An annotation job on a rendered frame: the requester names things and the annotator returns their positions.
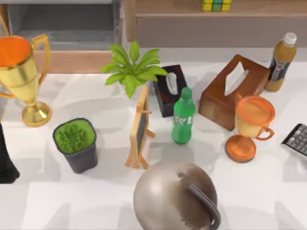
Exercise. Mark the wooden shelf unit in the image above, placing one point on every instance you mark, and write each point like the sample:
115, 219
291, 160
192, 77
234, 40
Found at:
216, 26

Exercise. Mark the round metal kettle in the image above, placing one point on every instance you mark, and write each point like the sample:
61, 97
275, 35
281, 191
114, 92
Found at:
168, 198

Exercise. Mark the brown wooden tissue box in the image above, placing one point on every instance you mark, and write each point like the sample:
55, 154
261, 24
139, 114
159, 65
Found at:
216, 100

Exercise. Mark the yellow drink bottle white cap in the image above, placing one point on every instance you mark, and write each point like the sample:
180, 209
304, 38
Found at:
280, 64

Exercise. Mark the orange and cream trophy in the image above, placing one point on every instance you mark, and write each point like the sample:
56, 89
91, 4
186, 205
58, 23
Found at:
251, 124

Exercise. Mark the wooden framed blackboard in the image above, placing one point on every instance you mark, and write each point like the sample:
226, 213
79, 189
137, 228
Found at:
140, 127

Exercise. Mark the large gold trophy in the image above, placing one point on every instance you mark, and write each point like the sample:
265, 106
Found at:
22, 72

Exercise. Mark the pale wooden drawer front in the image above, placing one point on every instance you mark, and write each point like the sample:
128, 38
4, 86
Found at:
72, 61

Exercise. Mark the black tissue box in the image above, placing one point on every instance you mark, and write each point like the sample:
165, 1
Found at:
165, 95

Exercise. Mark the black keyboard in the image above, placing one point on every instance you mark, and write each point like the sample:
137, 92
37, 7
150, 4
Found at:
296, 140

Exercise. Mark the yellow and green cube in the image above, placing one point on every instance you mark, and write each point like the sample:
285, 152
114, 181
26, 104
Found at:
217, 4

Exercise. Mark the leafy green plant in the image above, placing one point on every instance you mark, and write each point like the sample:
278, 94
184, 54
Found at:
132, 69

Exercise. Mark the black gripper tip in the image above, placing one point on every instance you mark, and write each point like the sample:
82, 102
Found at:
6, 158

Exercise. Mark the green bottle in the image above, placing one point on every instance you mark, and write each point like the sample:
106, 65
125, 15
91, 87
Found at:
183, 119

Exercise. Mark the dark pot with green plant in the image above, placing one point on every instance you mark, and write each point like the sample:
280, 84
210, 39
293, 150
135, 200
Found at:
76, 146

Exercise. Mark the grey pierced drawer inside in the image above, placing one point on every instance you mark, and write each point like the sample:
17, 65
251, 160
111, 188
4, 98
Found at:
64, 22

